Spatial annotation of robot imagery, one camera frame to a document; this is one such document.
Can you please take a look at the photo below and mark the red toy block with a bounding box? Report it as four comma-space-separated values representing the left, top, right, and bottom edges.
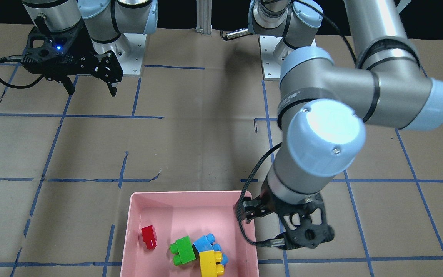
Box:
140, 225, 157, 250

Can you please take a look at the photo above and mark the blue toy block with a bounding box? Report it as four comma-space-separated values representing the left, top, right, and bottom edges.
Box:
192, 233, 229, 266

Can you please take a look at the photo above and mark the yellow toy block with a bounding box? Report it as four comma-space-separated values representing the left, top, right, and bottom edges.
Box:
199, 250, 225, 277

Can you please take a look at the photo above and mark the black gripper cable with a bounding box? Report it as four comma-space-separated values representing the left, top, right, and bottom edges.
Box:
237, 142, 285, 247
0, 56, 45, 90

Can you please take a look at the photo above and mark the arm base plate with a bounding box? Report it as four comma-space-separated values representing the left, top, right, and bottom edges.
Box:
92, 33, 149, 77
259, 35, 294, 81

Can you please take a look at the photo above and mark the pink plastic box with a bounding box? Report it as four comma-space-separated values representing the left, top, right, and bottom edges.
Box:
121, 191, 260, 277

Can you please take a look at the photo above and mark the green toy block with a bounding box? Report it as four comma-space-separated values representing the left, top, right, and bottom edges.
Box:
169, 235, 196, 266

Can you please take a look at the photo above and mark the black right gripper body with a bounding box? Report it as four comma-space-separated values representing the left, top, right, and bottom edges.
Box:
21, 19, 123, 87

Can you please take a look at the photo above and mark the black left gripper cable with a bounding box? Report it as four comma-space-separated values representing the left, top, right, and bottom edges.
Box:
237, 142, 285, 247

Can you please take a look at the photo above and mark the aluminium frame post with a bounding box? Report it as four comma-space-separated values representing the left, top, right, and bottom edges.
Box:
195, 0, 212, 36

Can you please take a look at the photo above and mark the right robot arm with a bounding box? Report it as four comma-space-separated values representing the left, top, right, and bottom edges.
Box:
20, 0, 159, 96

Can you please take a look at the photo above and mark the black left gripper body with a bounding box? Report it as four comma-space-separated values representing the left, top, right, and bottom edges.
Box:
235, 193, 335, 250

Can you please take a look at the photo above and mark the metal cable connector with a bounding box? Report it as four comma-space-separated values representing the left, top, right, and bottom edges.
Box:
220, 28, 253, 42

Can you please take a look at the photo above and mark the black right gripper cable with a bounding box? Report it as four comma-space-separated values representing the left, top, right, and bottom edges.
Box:
0, 56, 45, 90

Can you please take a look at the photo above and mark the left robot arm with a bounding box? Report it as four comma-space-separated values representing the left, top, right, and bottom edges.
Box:
235, 0, 443, 250

